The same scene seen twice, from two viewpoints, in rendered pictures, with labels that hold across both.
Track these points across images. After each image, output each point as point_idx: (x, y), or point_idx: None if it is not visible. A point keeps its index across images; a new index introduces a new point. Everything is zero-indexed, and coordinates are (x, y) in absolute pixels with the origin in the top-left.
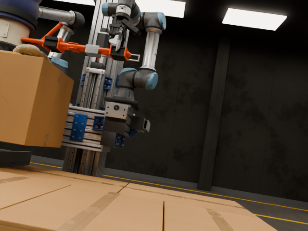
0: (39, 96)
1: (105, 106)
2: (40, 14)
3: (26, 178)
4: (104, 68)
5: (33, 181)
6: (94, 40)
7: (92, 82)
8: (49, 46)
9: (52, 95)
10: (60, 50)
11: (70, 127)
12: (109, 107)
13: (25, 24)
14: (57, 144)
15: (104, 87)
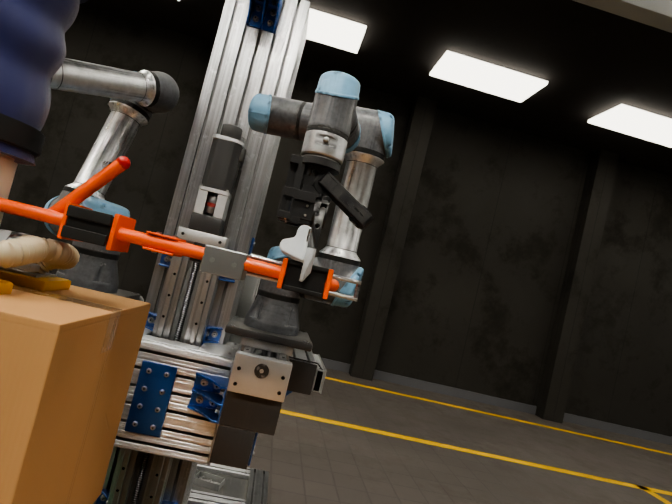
0: (39, 449)
1: (219, 322)
2: (56, 82)
3: None
4: (224, 226)
5: None
6: (202, 150)
7: (192, 264)
8: (83, 241)
9: (86, 398)
10: (117, 250)
11: (128, 398)
12: (242, 370)
13: (2, 152)
14: (91, 499)
15: (221, 279)
